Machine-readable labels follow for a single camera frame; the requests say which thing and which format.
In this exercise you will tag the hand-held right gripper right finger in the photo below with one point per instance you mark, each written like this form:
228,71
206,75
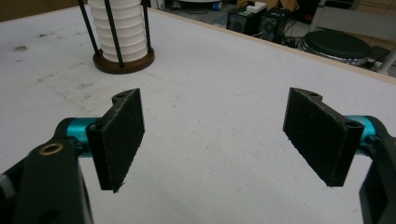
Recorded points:
317,137

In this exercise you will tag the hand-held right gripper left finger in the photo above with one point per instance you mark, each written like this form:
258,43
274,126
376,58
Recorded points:
120,140

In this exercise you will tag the brown cup holder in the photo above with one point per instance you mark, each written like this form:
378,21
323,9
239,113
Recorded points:
124,69

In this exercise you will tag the stack of white paper cups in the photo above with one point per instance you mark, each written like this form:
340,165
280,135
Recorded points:
127,34

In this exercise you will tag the white table mat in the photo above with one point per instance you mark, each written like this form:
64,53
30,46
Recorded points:
211,124

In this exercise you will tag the black round stool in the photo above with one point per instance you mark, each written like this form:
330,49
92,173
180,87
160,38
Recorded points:
337,45

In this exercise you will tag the white box on tower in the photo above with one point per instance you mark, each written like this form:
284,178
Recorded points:
257,6

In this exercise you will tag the blue tape roll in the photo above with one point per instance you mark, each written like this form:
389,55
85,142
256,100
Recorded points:
218,5

